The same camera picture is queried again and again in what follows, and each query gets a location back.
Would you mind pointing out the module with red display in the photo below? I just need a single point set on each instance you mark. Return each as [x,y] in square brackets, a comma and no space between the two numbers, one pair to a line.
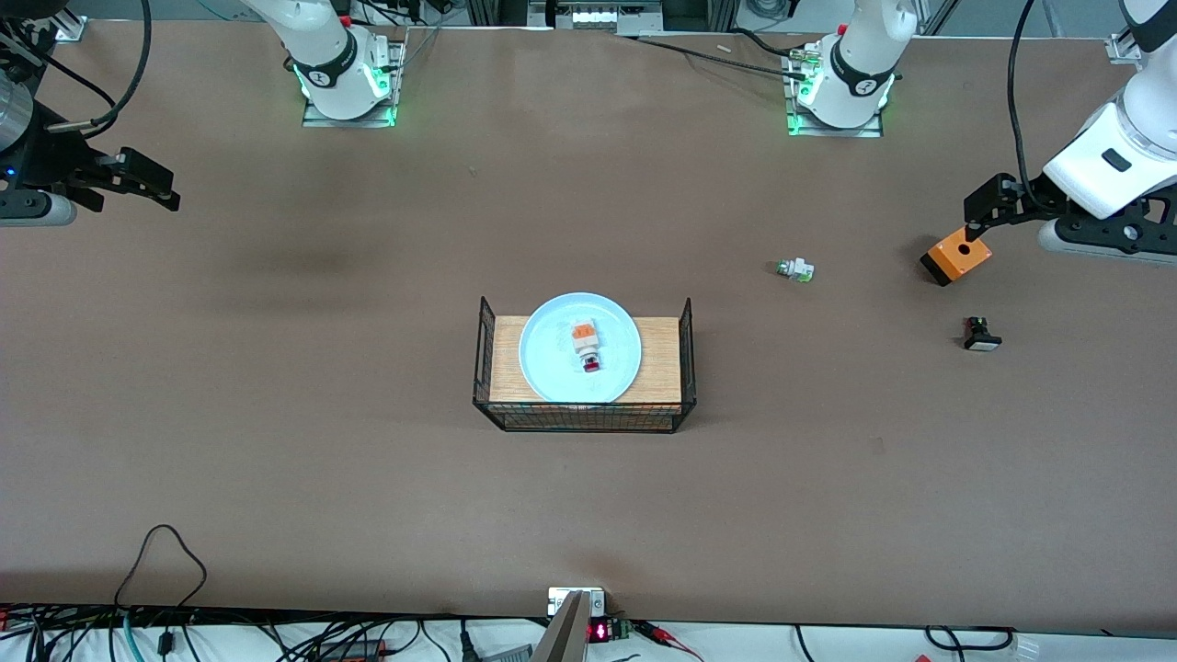
[609,631]

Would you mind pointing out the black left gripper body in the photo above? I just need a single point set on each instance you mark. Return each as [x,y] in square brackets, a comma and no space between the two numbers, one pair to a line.
[1032,196]

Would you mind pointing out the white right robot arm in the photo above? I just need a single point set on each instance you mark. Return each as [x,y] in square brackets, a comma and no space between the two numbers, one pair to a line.
[322,46]

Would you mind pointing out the black left camera bracket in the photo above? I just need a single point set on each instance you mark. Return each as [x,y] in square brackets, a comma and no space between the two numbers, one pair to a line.
[1136,225]

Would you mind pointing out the green push button switch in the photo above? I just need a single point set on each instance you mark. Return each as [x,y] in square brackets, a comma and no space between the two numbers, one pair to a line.
[796,269]

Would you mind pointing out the orange button enclosure box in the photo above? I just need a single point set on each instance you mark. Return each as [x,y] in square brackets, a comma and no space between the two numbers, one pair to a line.
[947,262]

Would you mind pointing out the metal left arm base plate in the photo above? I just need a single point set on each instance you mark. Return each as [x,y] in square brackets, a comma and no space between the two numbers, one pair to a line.
[828,131]

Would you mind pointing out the red push button switch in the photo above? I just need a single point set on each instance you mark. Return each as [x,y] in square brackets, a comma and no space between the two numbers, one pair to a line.
[586,345]

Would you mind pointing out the small white box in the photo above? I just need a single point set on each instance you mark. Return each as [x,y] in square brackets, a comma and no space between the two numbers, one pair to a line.
[563,598]

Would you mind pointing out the red black probe lead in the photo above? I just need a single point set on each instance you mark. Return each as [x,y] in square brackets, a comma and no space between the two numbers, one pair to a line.
[667,636]

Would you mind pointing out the light blue round plate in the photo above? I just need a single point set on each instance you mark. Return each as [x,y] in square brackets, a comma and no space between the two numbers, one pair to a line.
[552,359]

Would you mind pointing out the light wooden board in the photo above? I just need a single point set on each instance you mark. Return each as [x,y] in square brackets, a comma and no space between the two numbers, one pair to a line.
[657,368]

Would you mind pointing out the aluminium frame rack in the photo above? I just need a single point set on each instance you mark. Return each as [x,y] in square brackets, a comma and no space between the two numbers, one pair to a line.
[598,14]

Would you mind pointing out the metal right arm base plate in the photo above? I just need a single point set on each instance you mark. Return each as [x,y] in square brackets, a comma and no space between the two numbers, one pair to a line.
[313,118]

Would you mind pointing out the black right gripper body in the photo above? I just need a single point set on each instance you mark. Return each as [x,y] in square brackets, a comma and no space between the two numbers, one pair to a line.
[44,156]

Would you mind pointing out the grey metal bar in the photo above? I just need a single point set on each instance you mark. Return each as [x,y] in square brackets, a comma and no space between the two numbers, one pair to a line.
[563,639]

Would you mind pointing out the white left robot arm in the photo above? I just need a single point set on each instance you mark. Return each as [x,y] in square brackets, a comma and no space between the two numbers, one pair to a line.
[864,55]

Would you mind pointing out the black button with white cap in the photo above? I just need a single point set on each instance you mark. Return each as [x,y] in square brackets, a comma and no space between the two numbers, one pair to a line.
[981,336]

